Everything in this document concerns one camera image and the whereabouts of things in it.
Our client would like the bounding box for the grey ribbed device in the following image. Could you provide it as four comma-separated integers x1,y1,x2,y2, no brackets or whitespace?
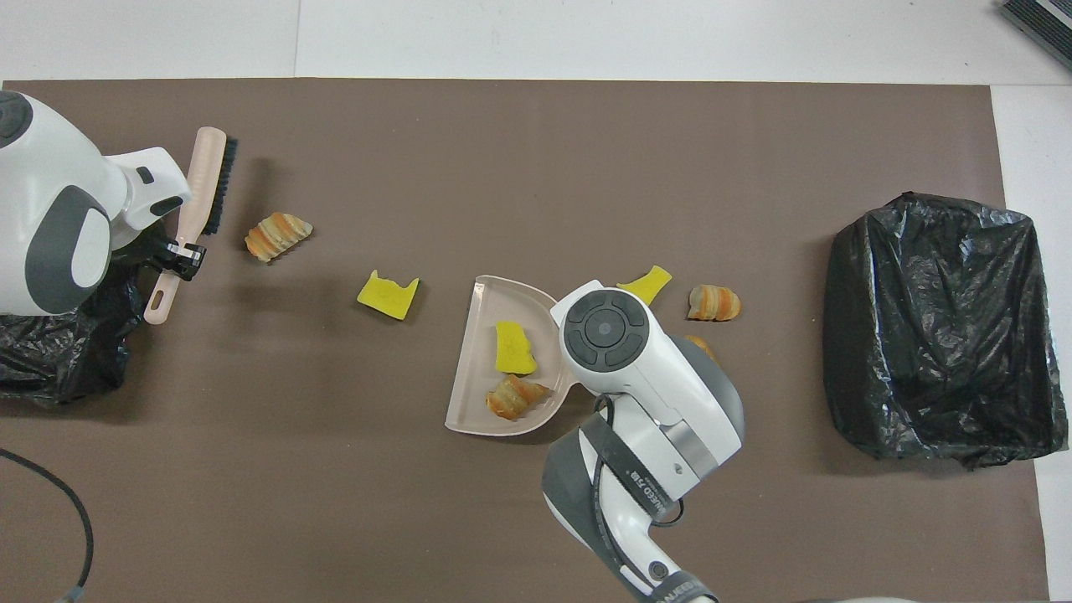
999,0,1072,72

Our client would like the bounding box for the notched yellow sponge piece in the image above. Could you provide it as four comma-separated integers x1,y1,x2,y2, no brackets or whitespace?
357,269,420,322

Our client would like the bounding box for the yellow sponge with green backing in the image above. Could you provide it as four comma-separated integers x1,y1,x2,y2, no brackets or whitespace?
494,321,539,376

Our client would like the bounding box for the small yellow sponge wedge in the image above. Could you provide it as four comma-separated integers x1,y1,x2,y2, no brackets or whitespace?
616,265,674,307

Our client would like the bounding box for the black bag lined bin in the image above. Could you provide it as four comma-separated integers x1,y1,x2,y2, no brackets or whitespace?
822,192,1070,470

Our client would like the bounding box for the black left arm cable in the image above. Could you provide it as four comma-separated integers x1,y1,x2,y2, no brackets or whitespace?
0,448,95,603

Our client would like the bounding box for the brown table mat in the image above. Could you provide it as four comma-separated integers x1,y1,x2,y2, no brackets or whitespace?
0,79,1050,603

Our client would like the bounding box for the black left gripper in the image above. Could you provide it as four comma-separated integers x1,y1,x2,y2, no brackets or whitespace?
130,222,208,281

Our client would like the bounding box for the orange striped bread piece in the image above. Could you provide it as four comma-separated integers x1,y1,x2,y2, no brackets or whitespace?
688,285,743,322
486,374,554,422
245,212,314,264

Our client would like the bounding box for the black bag bin pink spot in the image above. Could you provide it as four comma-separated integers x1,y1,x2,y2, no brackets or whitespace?
0,243,145,409

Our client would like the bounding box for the beige plastic dustpan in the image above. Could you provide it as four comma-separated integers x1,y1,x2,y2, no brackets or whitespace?
445,275,587,438

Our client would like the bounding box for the beige brush with black bristles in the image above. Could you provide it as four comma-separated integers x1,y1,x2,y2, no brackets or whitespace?
143,126,239,326

